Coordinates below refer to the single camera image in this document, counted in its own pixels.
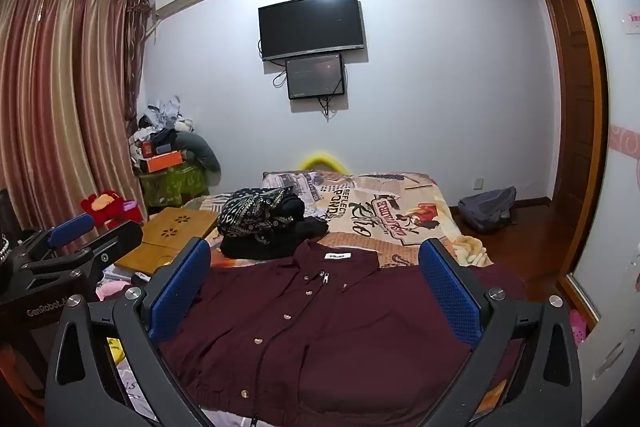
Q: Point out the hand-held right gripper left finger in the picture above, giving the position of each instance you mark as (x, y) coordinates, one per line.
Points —
(180, 292)

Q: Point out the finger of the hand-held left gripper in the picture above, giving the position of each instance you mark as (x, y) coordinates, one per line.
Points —
(75, 227)
(117, 239)

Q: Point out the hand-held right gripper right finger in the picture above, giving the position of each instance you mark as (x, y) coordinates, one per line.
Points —
(450, 297)

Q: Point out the maroon button shirt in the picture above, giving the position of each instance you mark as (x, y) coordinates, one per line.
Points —
(325, 332)

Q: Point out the black folded clothes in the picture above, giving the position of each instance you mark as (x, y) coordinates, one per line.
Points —
(272, 247)

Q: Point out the pile of clothes and papers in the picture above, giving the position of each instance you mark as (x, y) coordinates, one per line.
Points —
(157, 127)

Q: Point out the red plush toy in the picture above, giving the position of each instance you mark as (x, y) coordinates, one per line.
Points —
(107, 207)

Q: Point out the wooden lap desk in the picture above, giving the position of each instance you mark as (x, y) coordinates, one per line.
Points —
(160, 232)

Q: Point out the cream fuzzy blanket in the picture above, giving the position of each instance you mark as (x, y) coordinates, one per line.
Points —
(475, 252)

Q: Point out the pink cloth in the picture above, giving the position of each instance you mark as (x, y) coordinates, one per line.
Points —
(112, 291)

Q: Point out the green patterned box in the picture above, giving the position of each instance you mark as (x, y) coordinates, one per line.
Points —
(172, 184)

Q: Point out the yellow cloth item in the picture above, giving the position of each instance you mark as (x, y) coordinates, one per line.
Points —
(115, 349)

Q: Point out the orange box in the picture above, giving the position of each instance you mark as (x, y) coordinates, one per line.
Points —
(162, 162)

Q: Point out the grey backpack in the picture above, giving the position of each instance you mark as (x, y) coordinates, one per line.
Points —
(487, 209)

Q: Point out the navy patterned cloth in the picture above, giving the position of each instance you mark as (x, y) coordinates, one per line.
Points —
(245, 212)

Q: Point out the printed blanket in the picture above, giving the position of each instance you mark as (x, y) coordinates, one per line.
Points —
(380, 212)

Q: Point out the striped brown curtain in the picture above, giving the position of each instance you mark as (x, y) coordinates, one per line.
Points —
(55, 107)

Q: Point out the grey plush pillow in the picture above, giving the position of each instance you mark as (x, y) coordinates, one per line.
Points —
(202, 152)

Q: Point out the pink slipper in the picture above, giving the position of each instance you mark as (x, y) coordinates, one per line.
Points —
(577, 327)

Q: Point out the yellow round object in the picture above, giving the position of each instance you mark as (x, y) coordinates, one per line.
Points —
(322, 161)

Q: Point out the white wardrobe door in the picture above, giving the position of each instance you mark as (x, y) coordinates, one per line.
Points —
(620, 167)

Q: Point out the wooden door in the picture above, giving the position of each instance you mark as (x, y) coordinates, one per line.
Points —
(575, 97)

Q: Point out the white wall socket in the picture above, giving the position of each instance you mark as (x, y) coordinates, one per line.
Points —
(478, 182)

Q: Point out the small black wall monitor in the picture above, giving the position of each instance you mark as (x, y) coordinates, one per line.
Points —
(315, 77)

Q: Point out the black wall television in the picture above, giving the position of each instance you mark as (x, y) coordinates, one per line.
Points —
(310, 27)

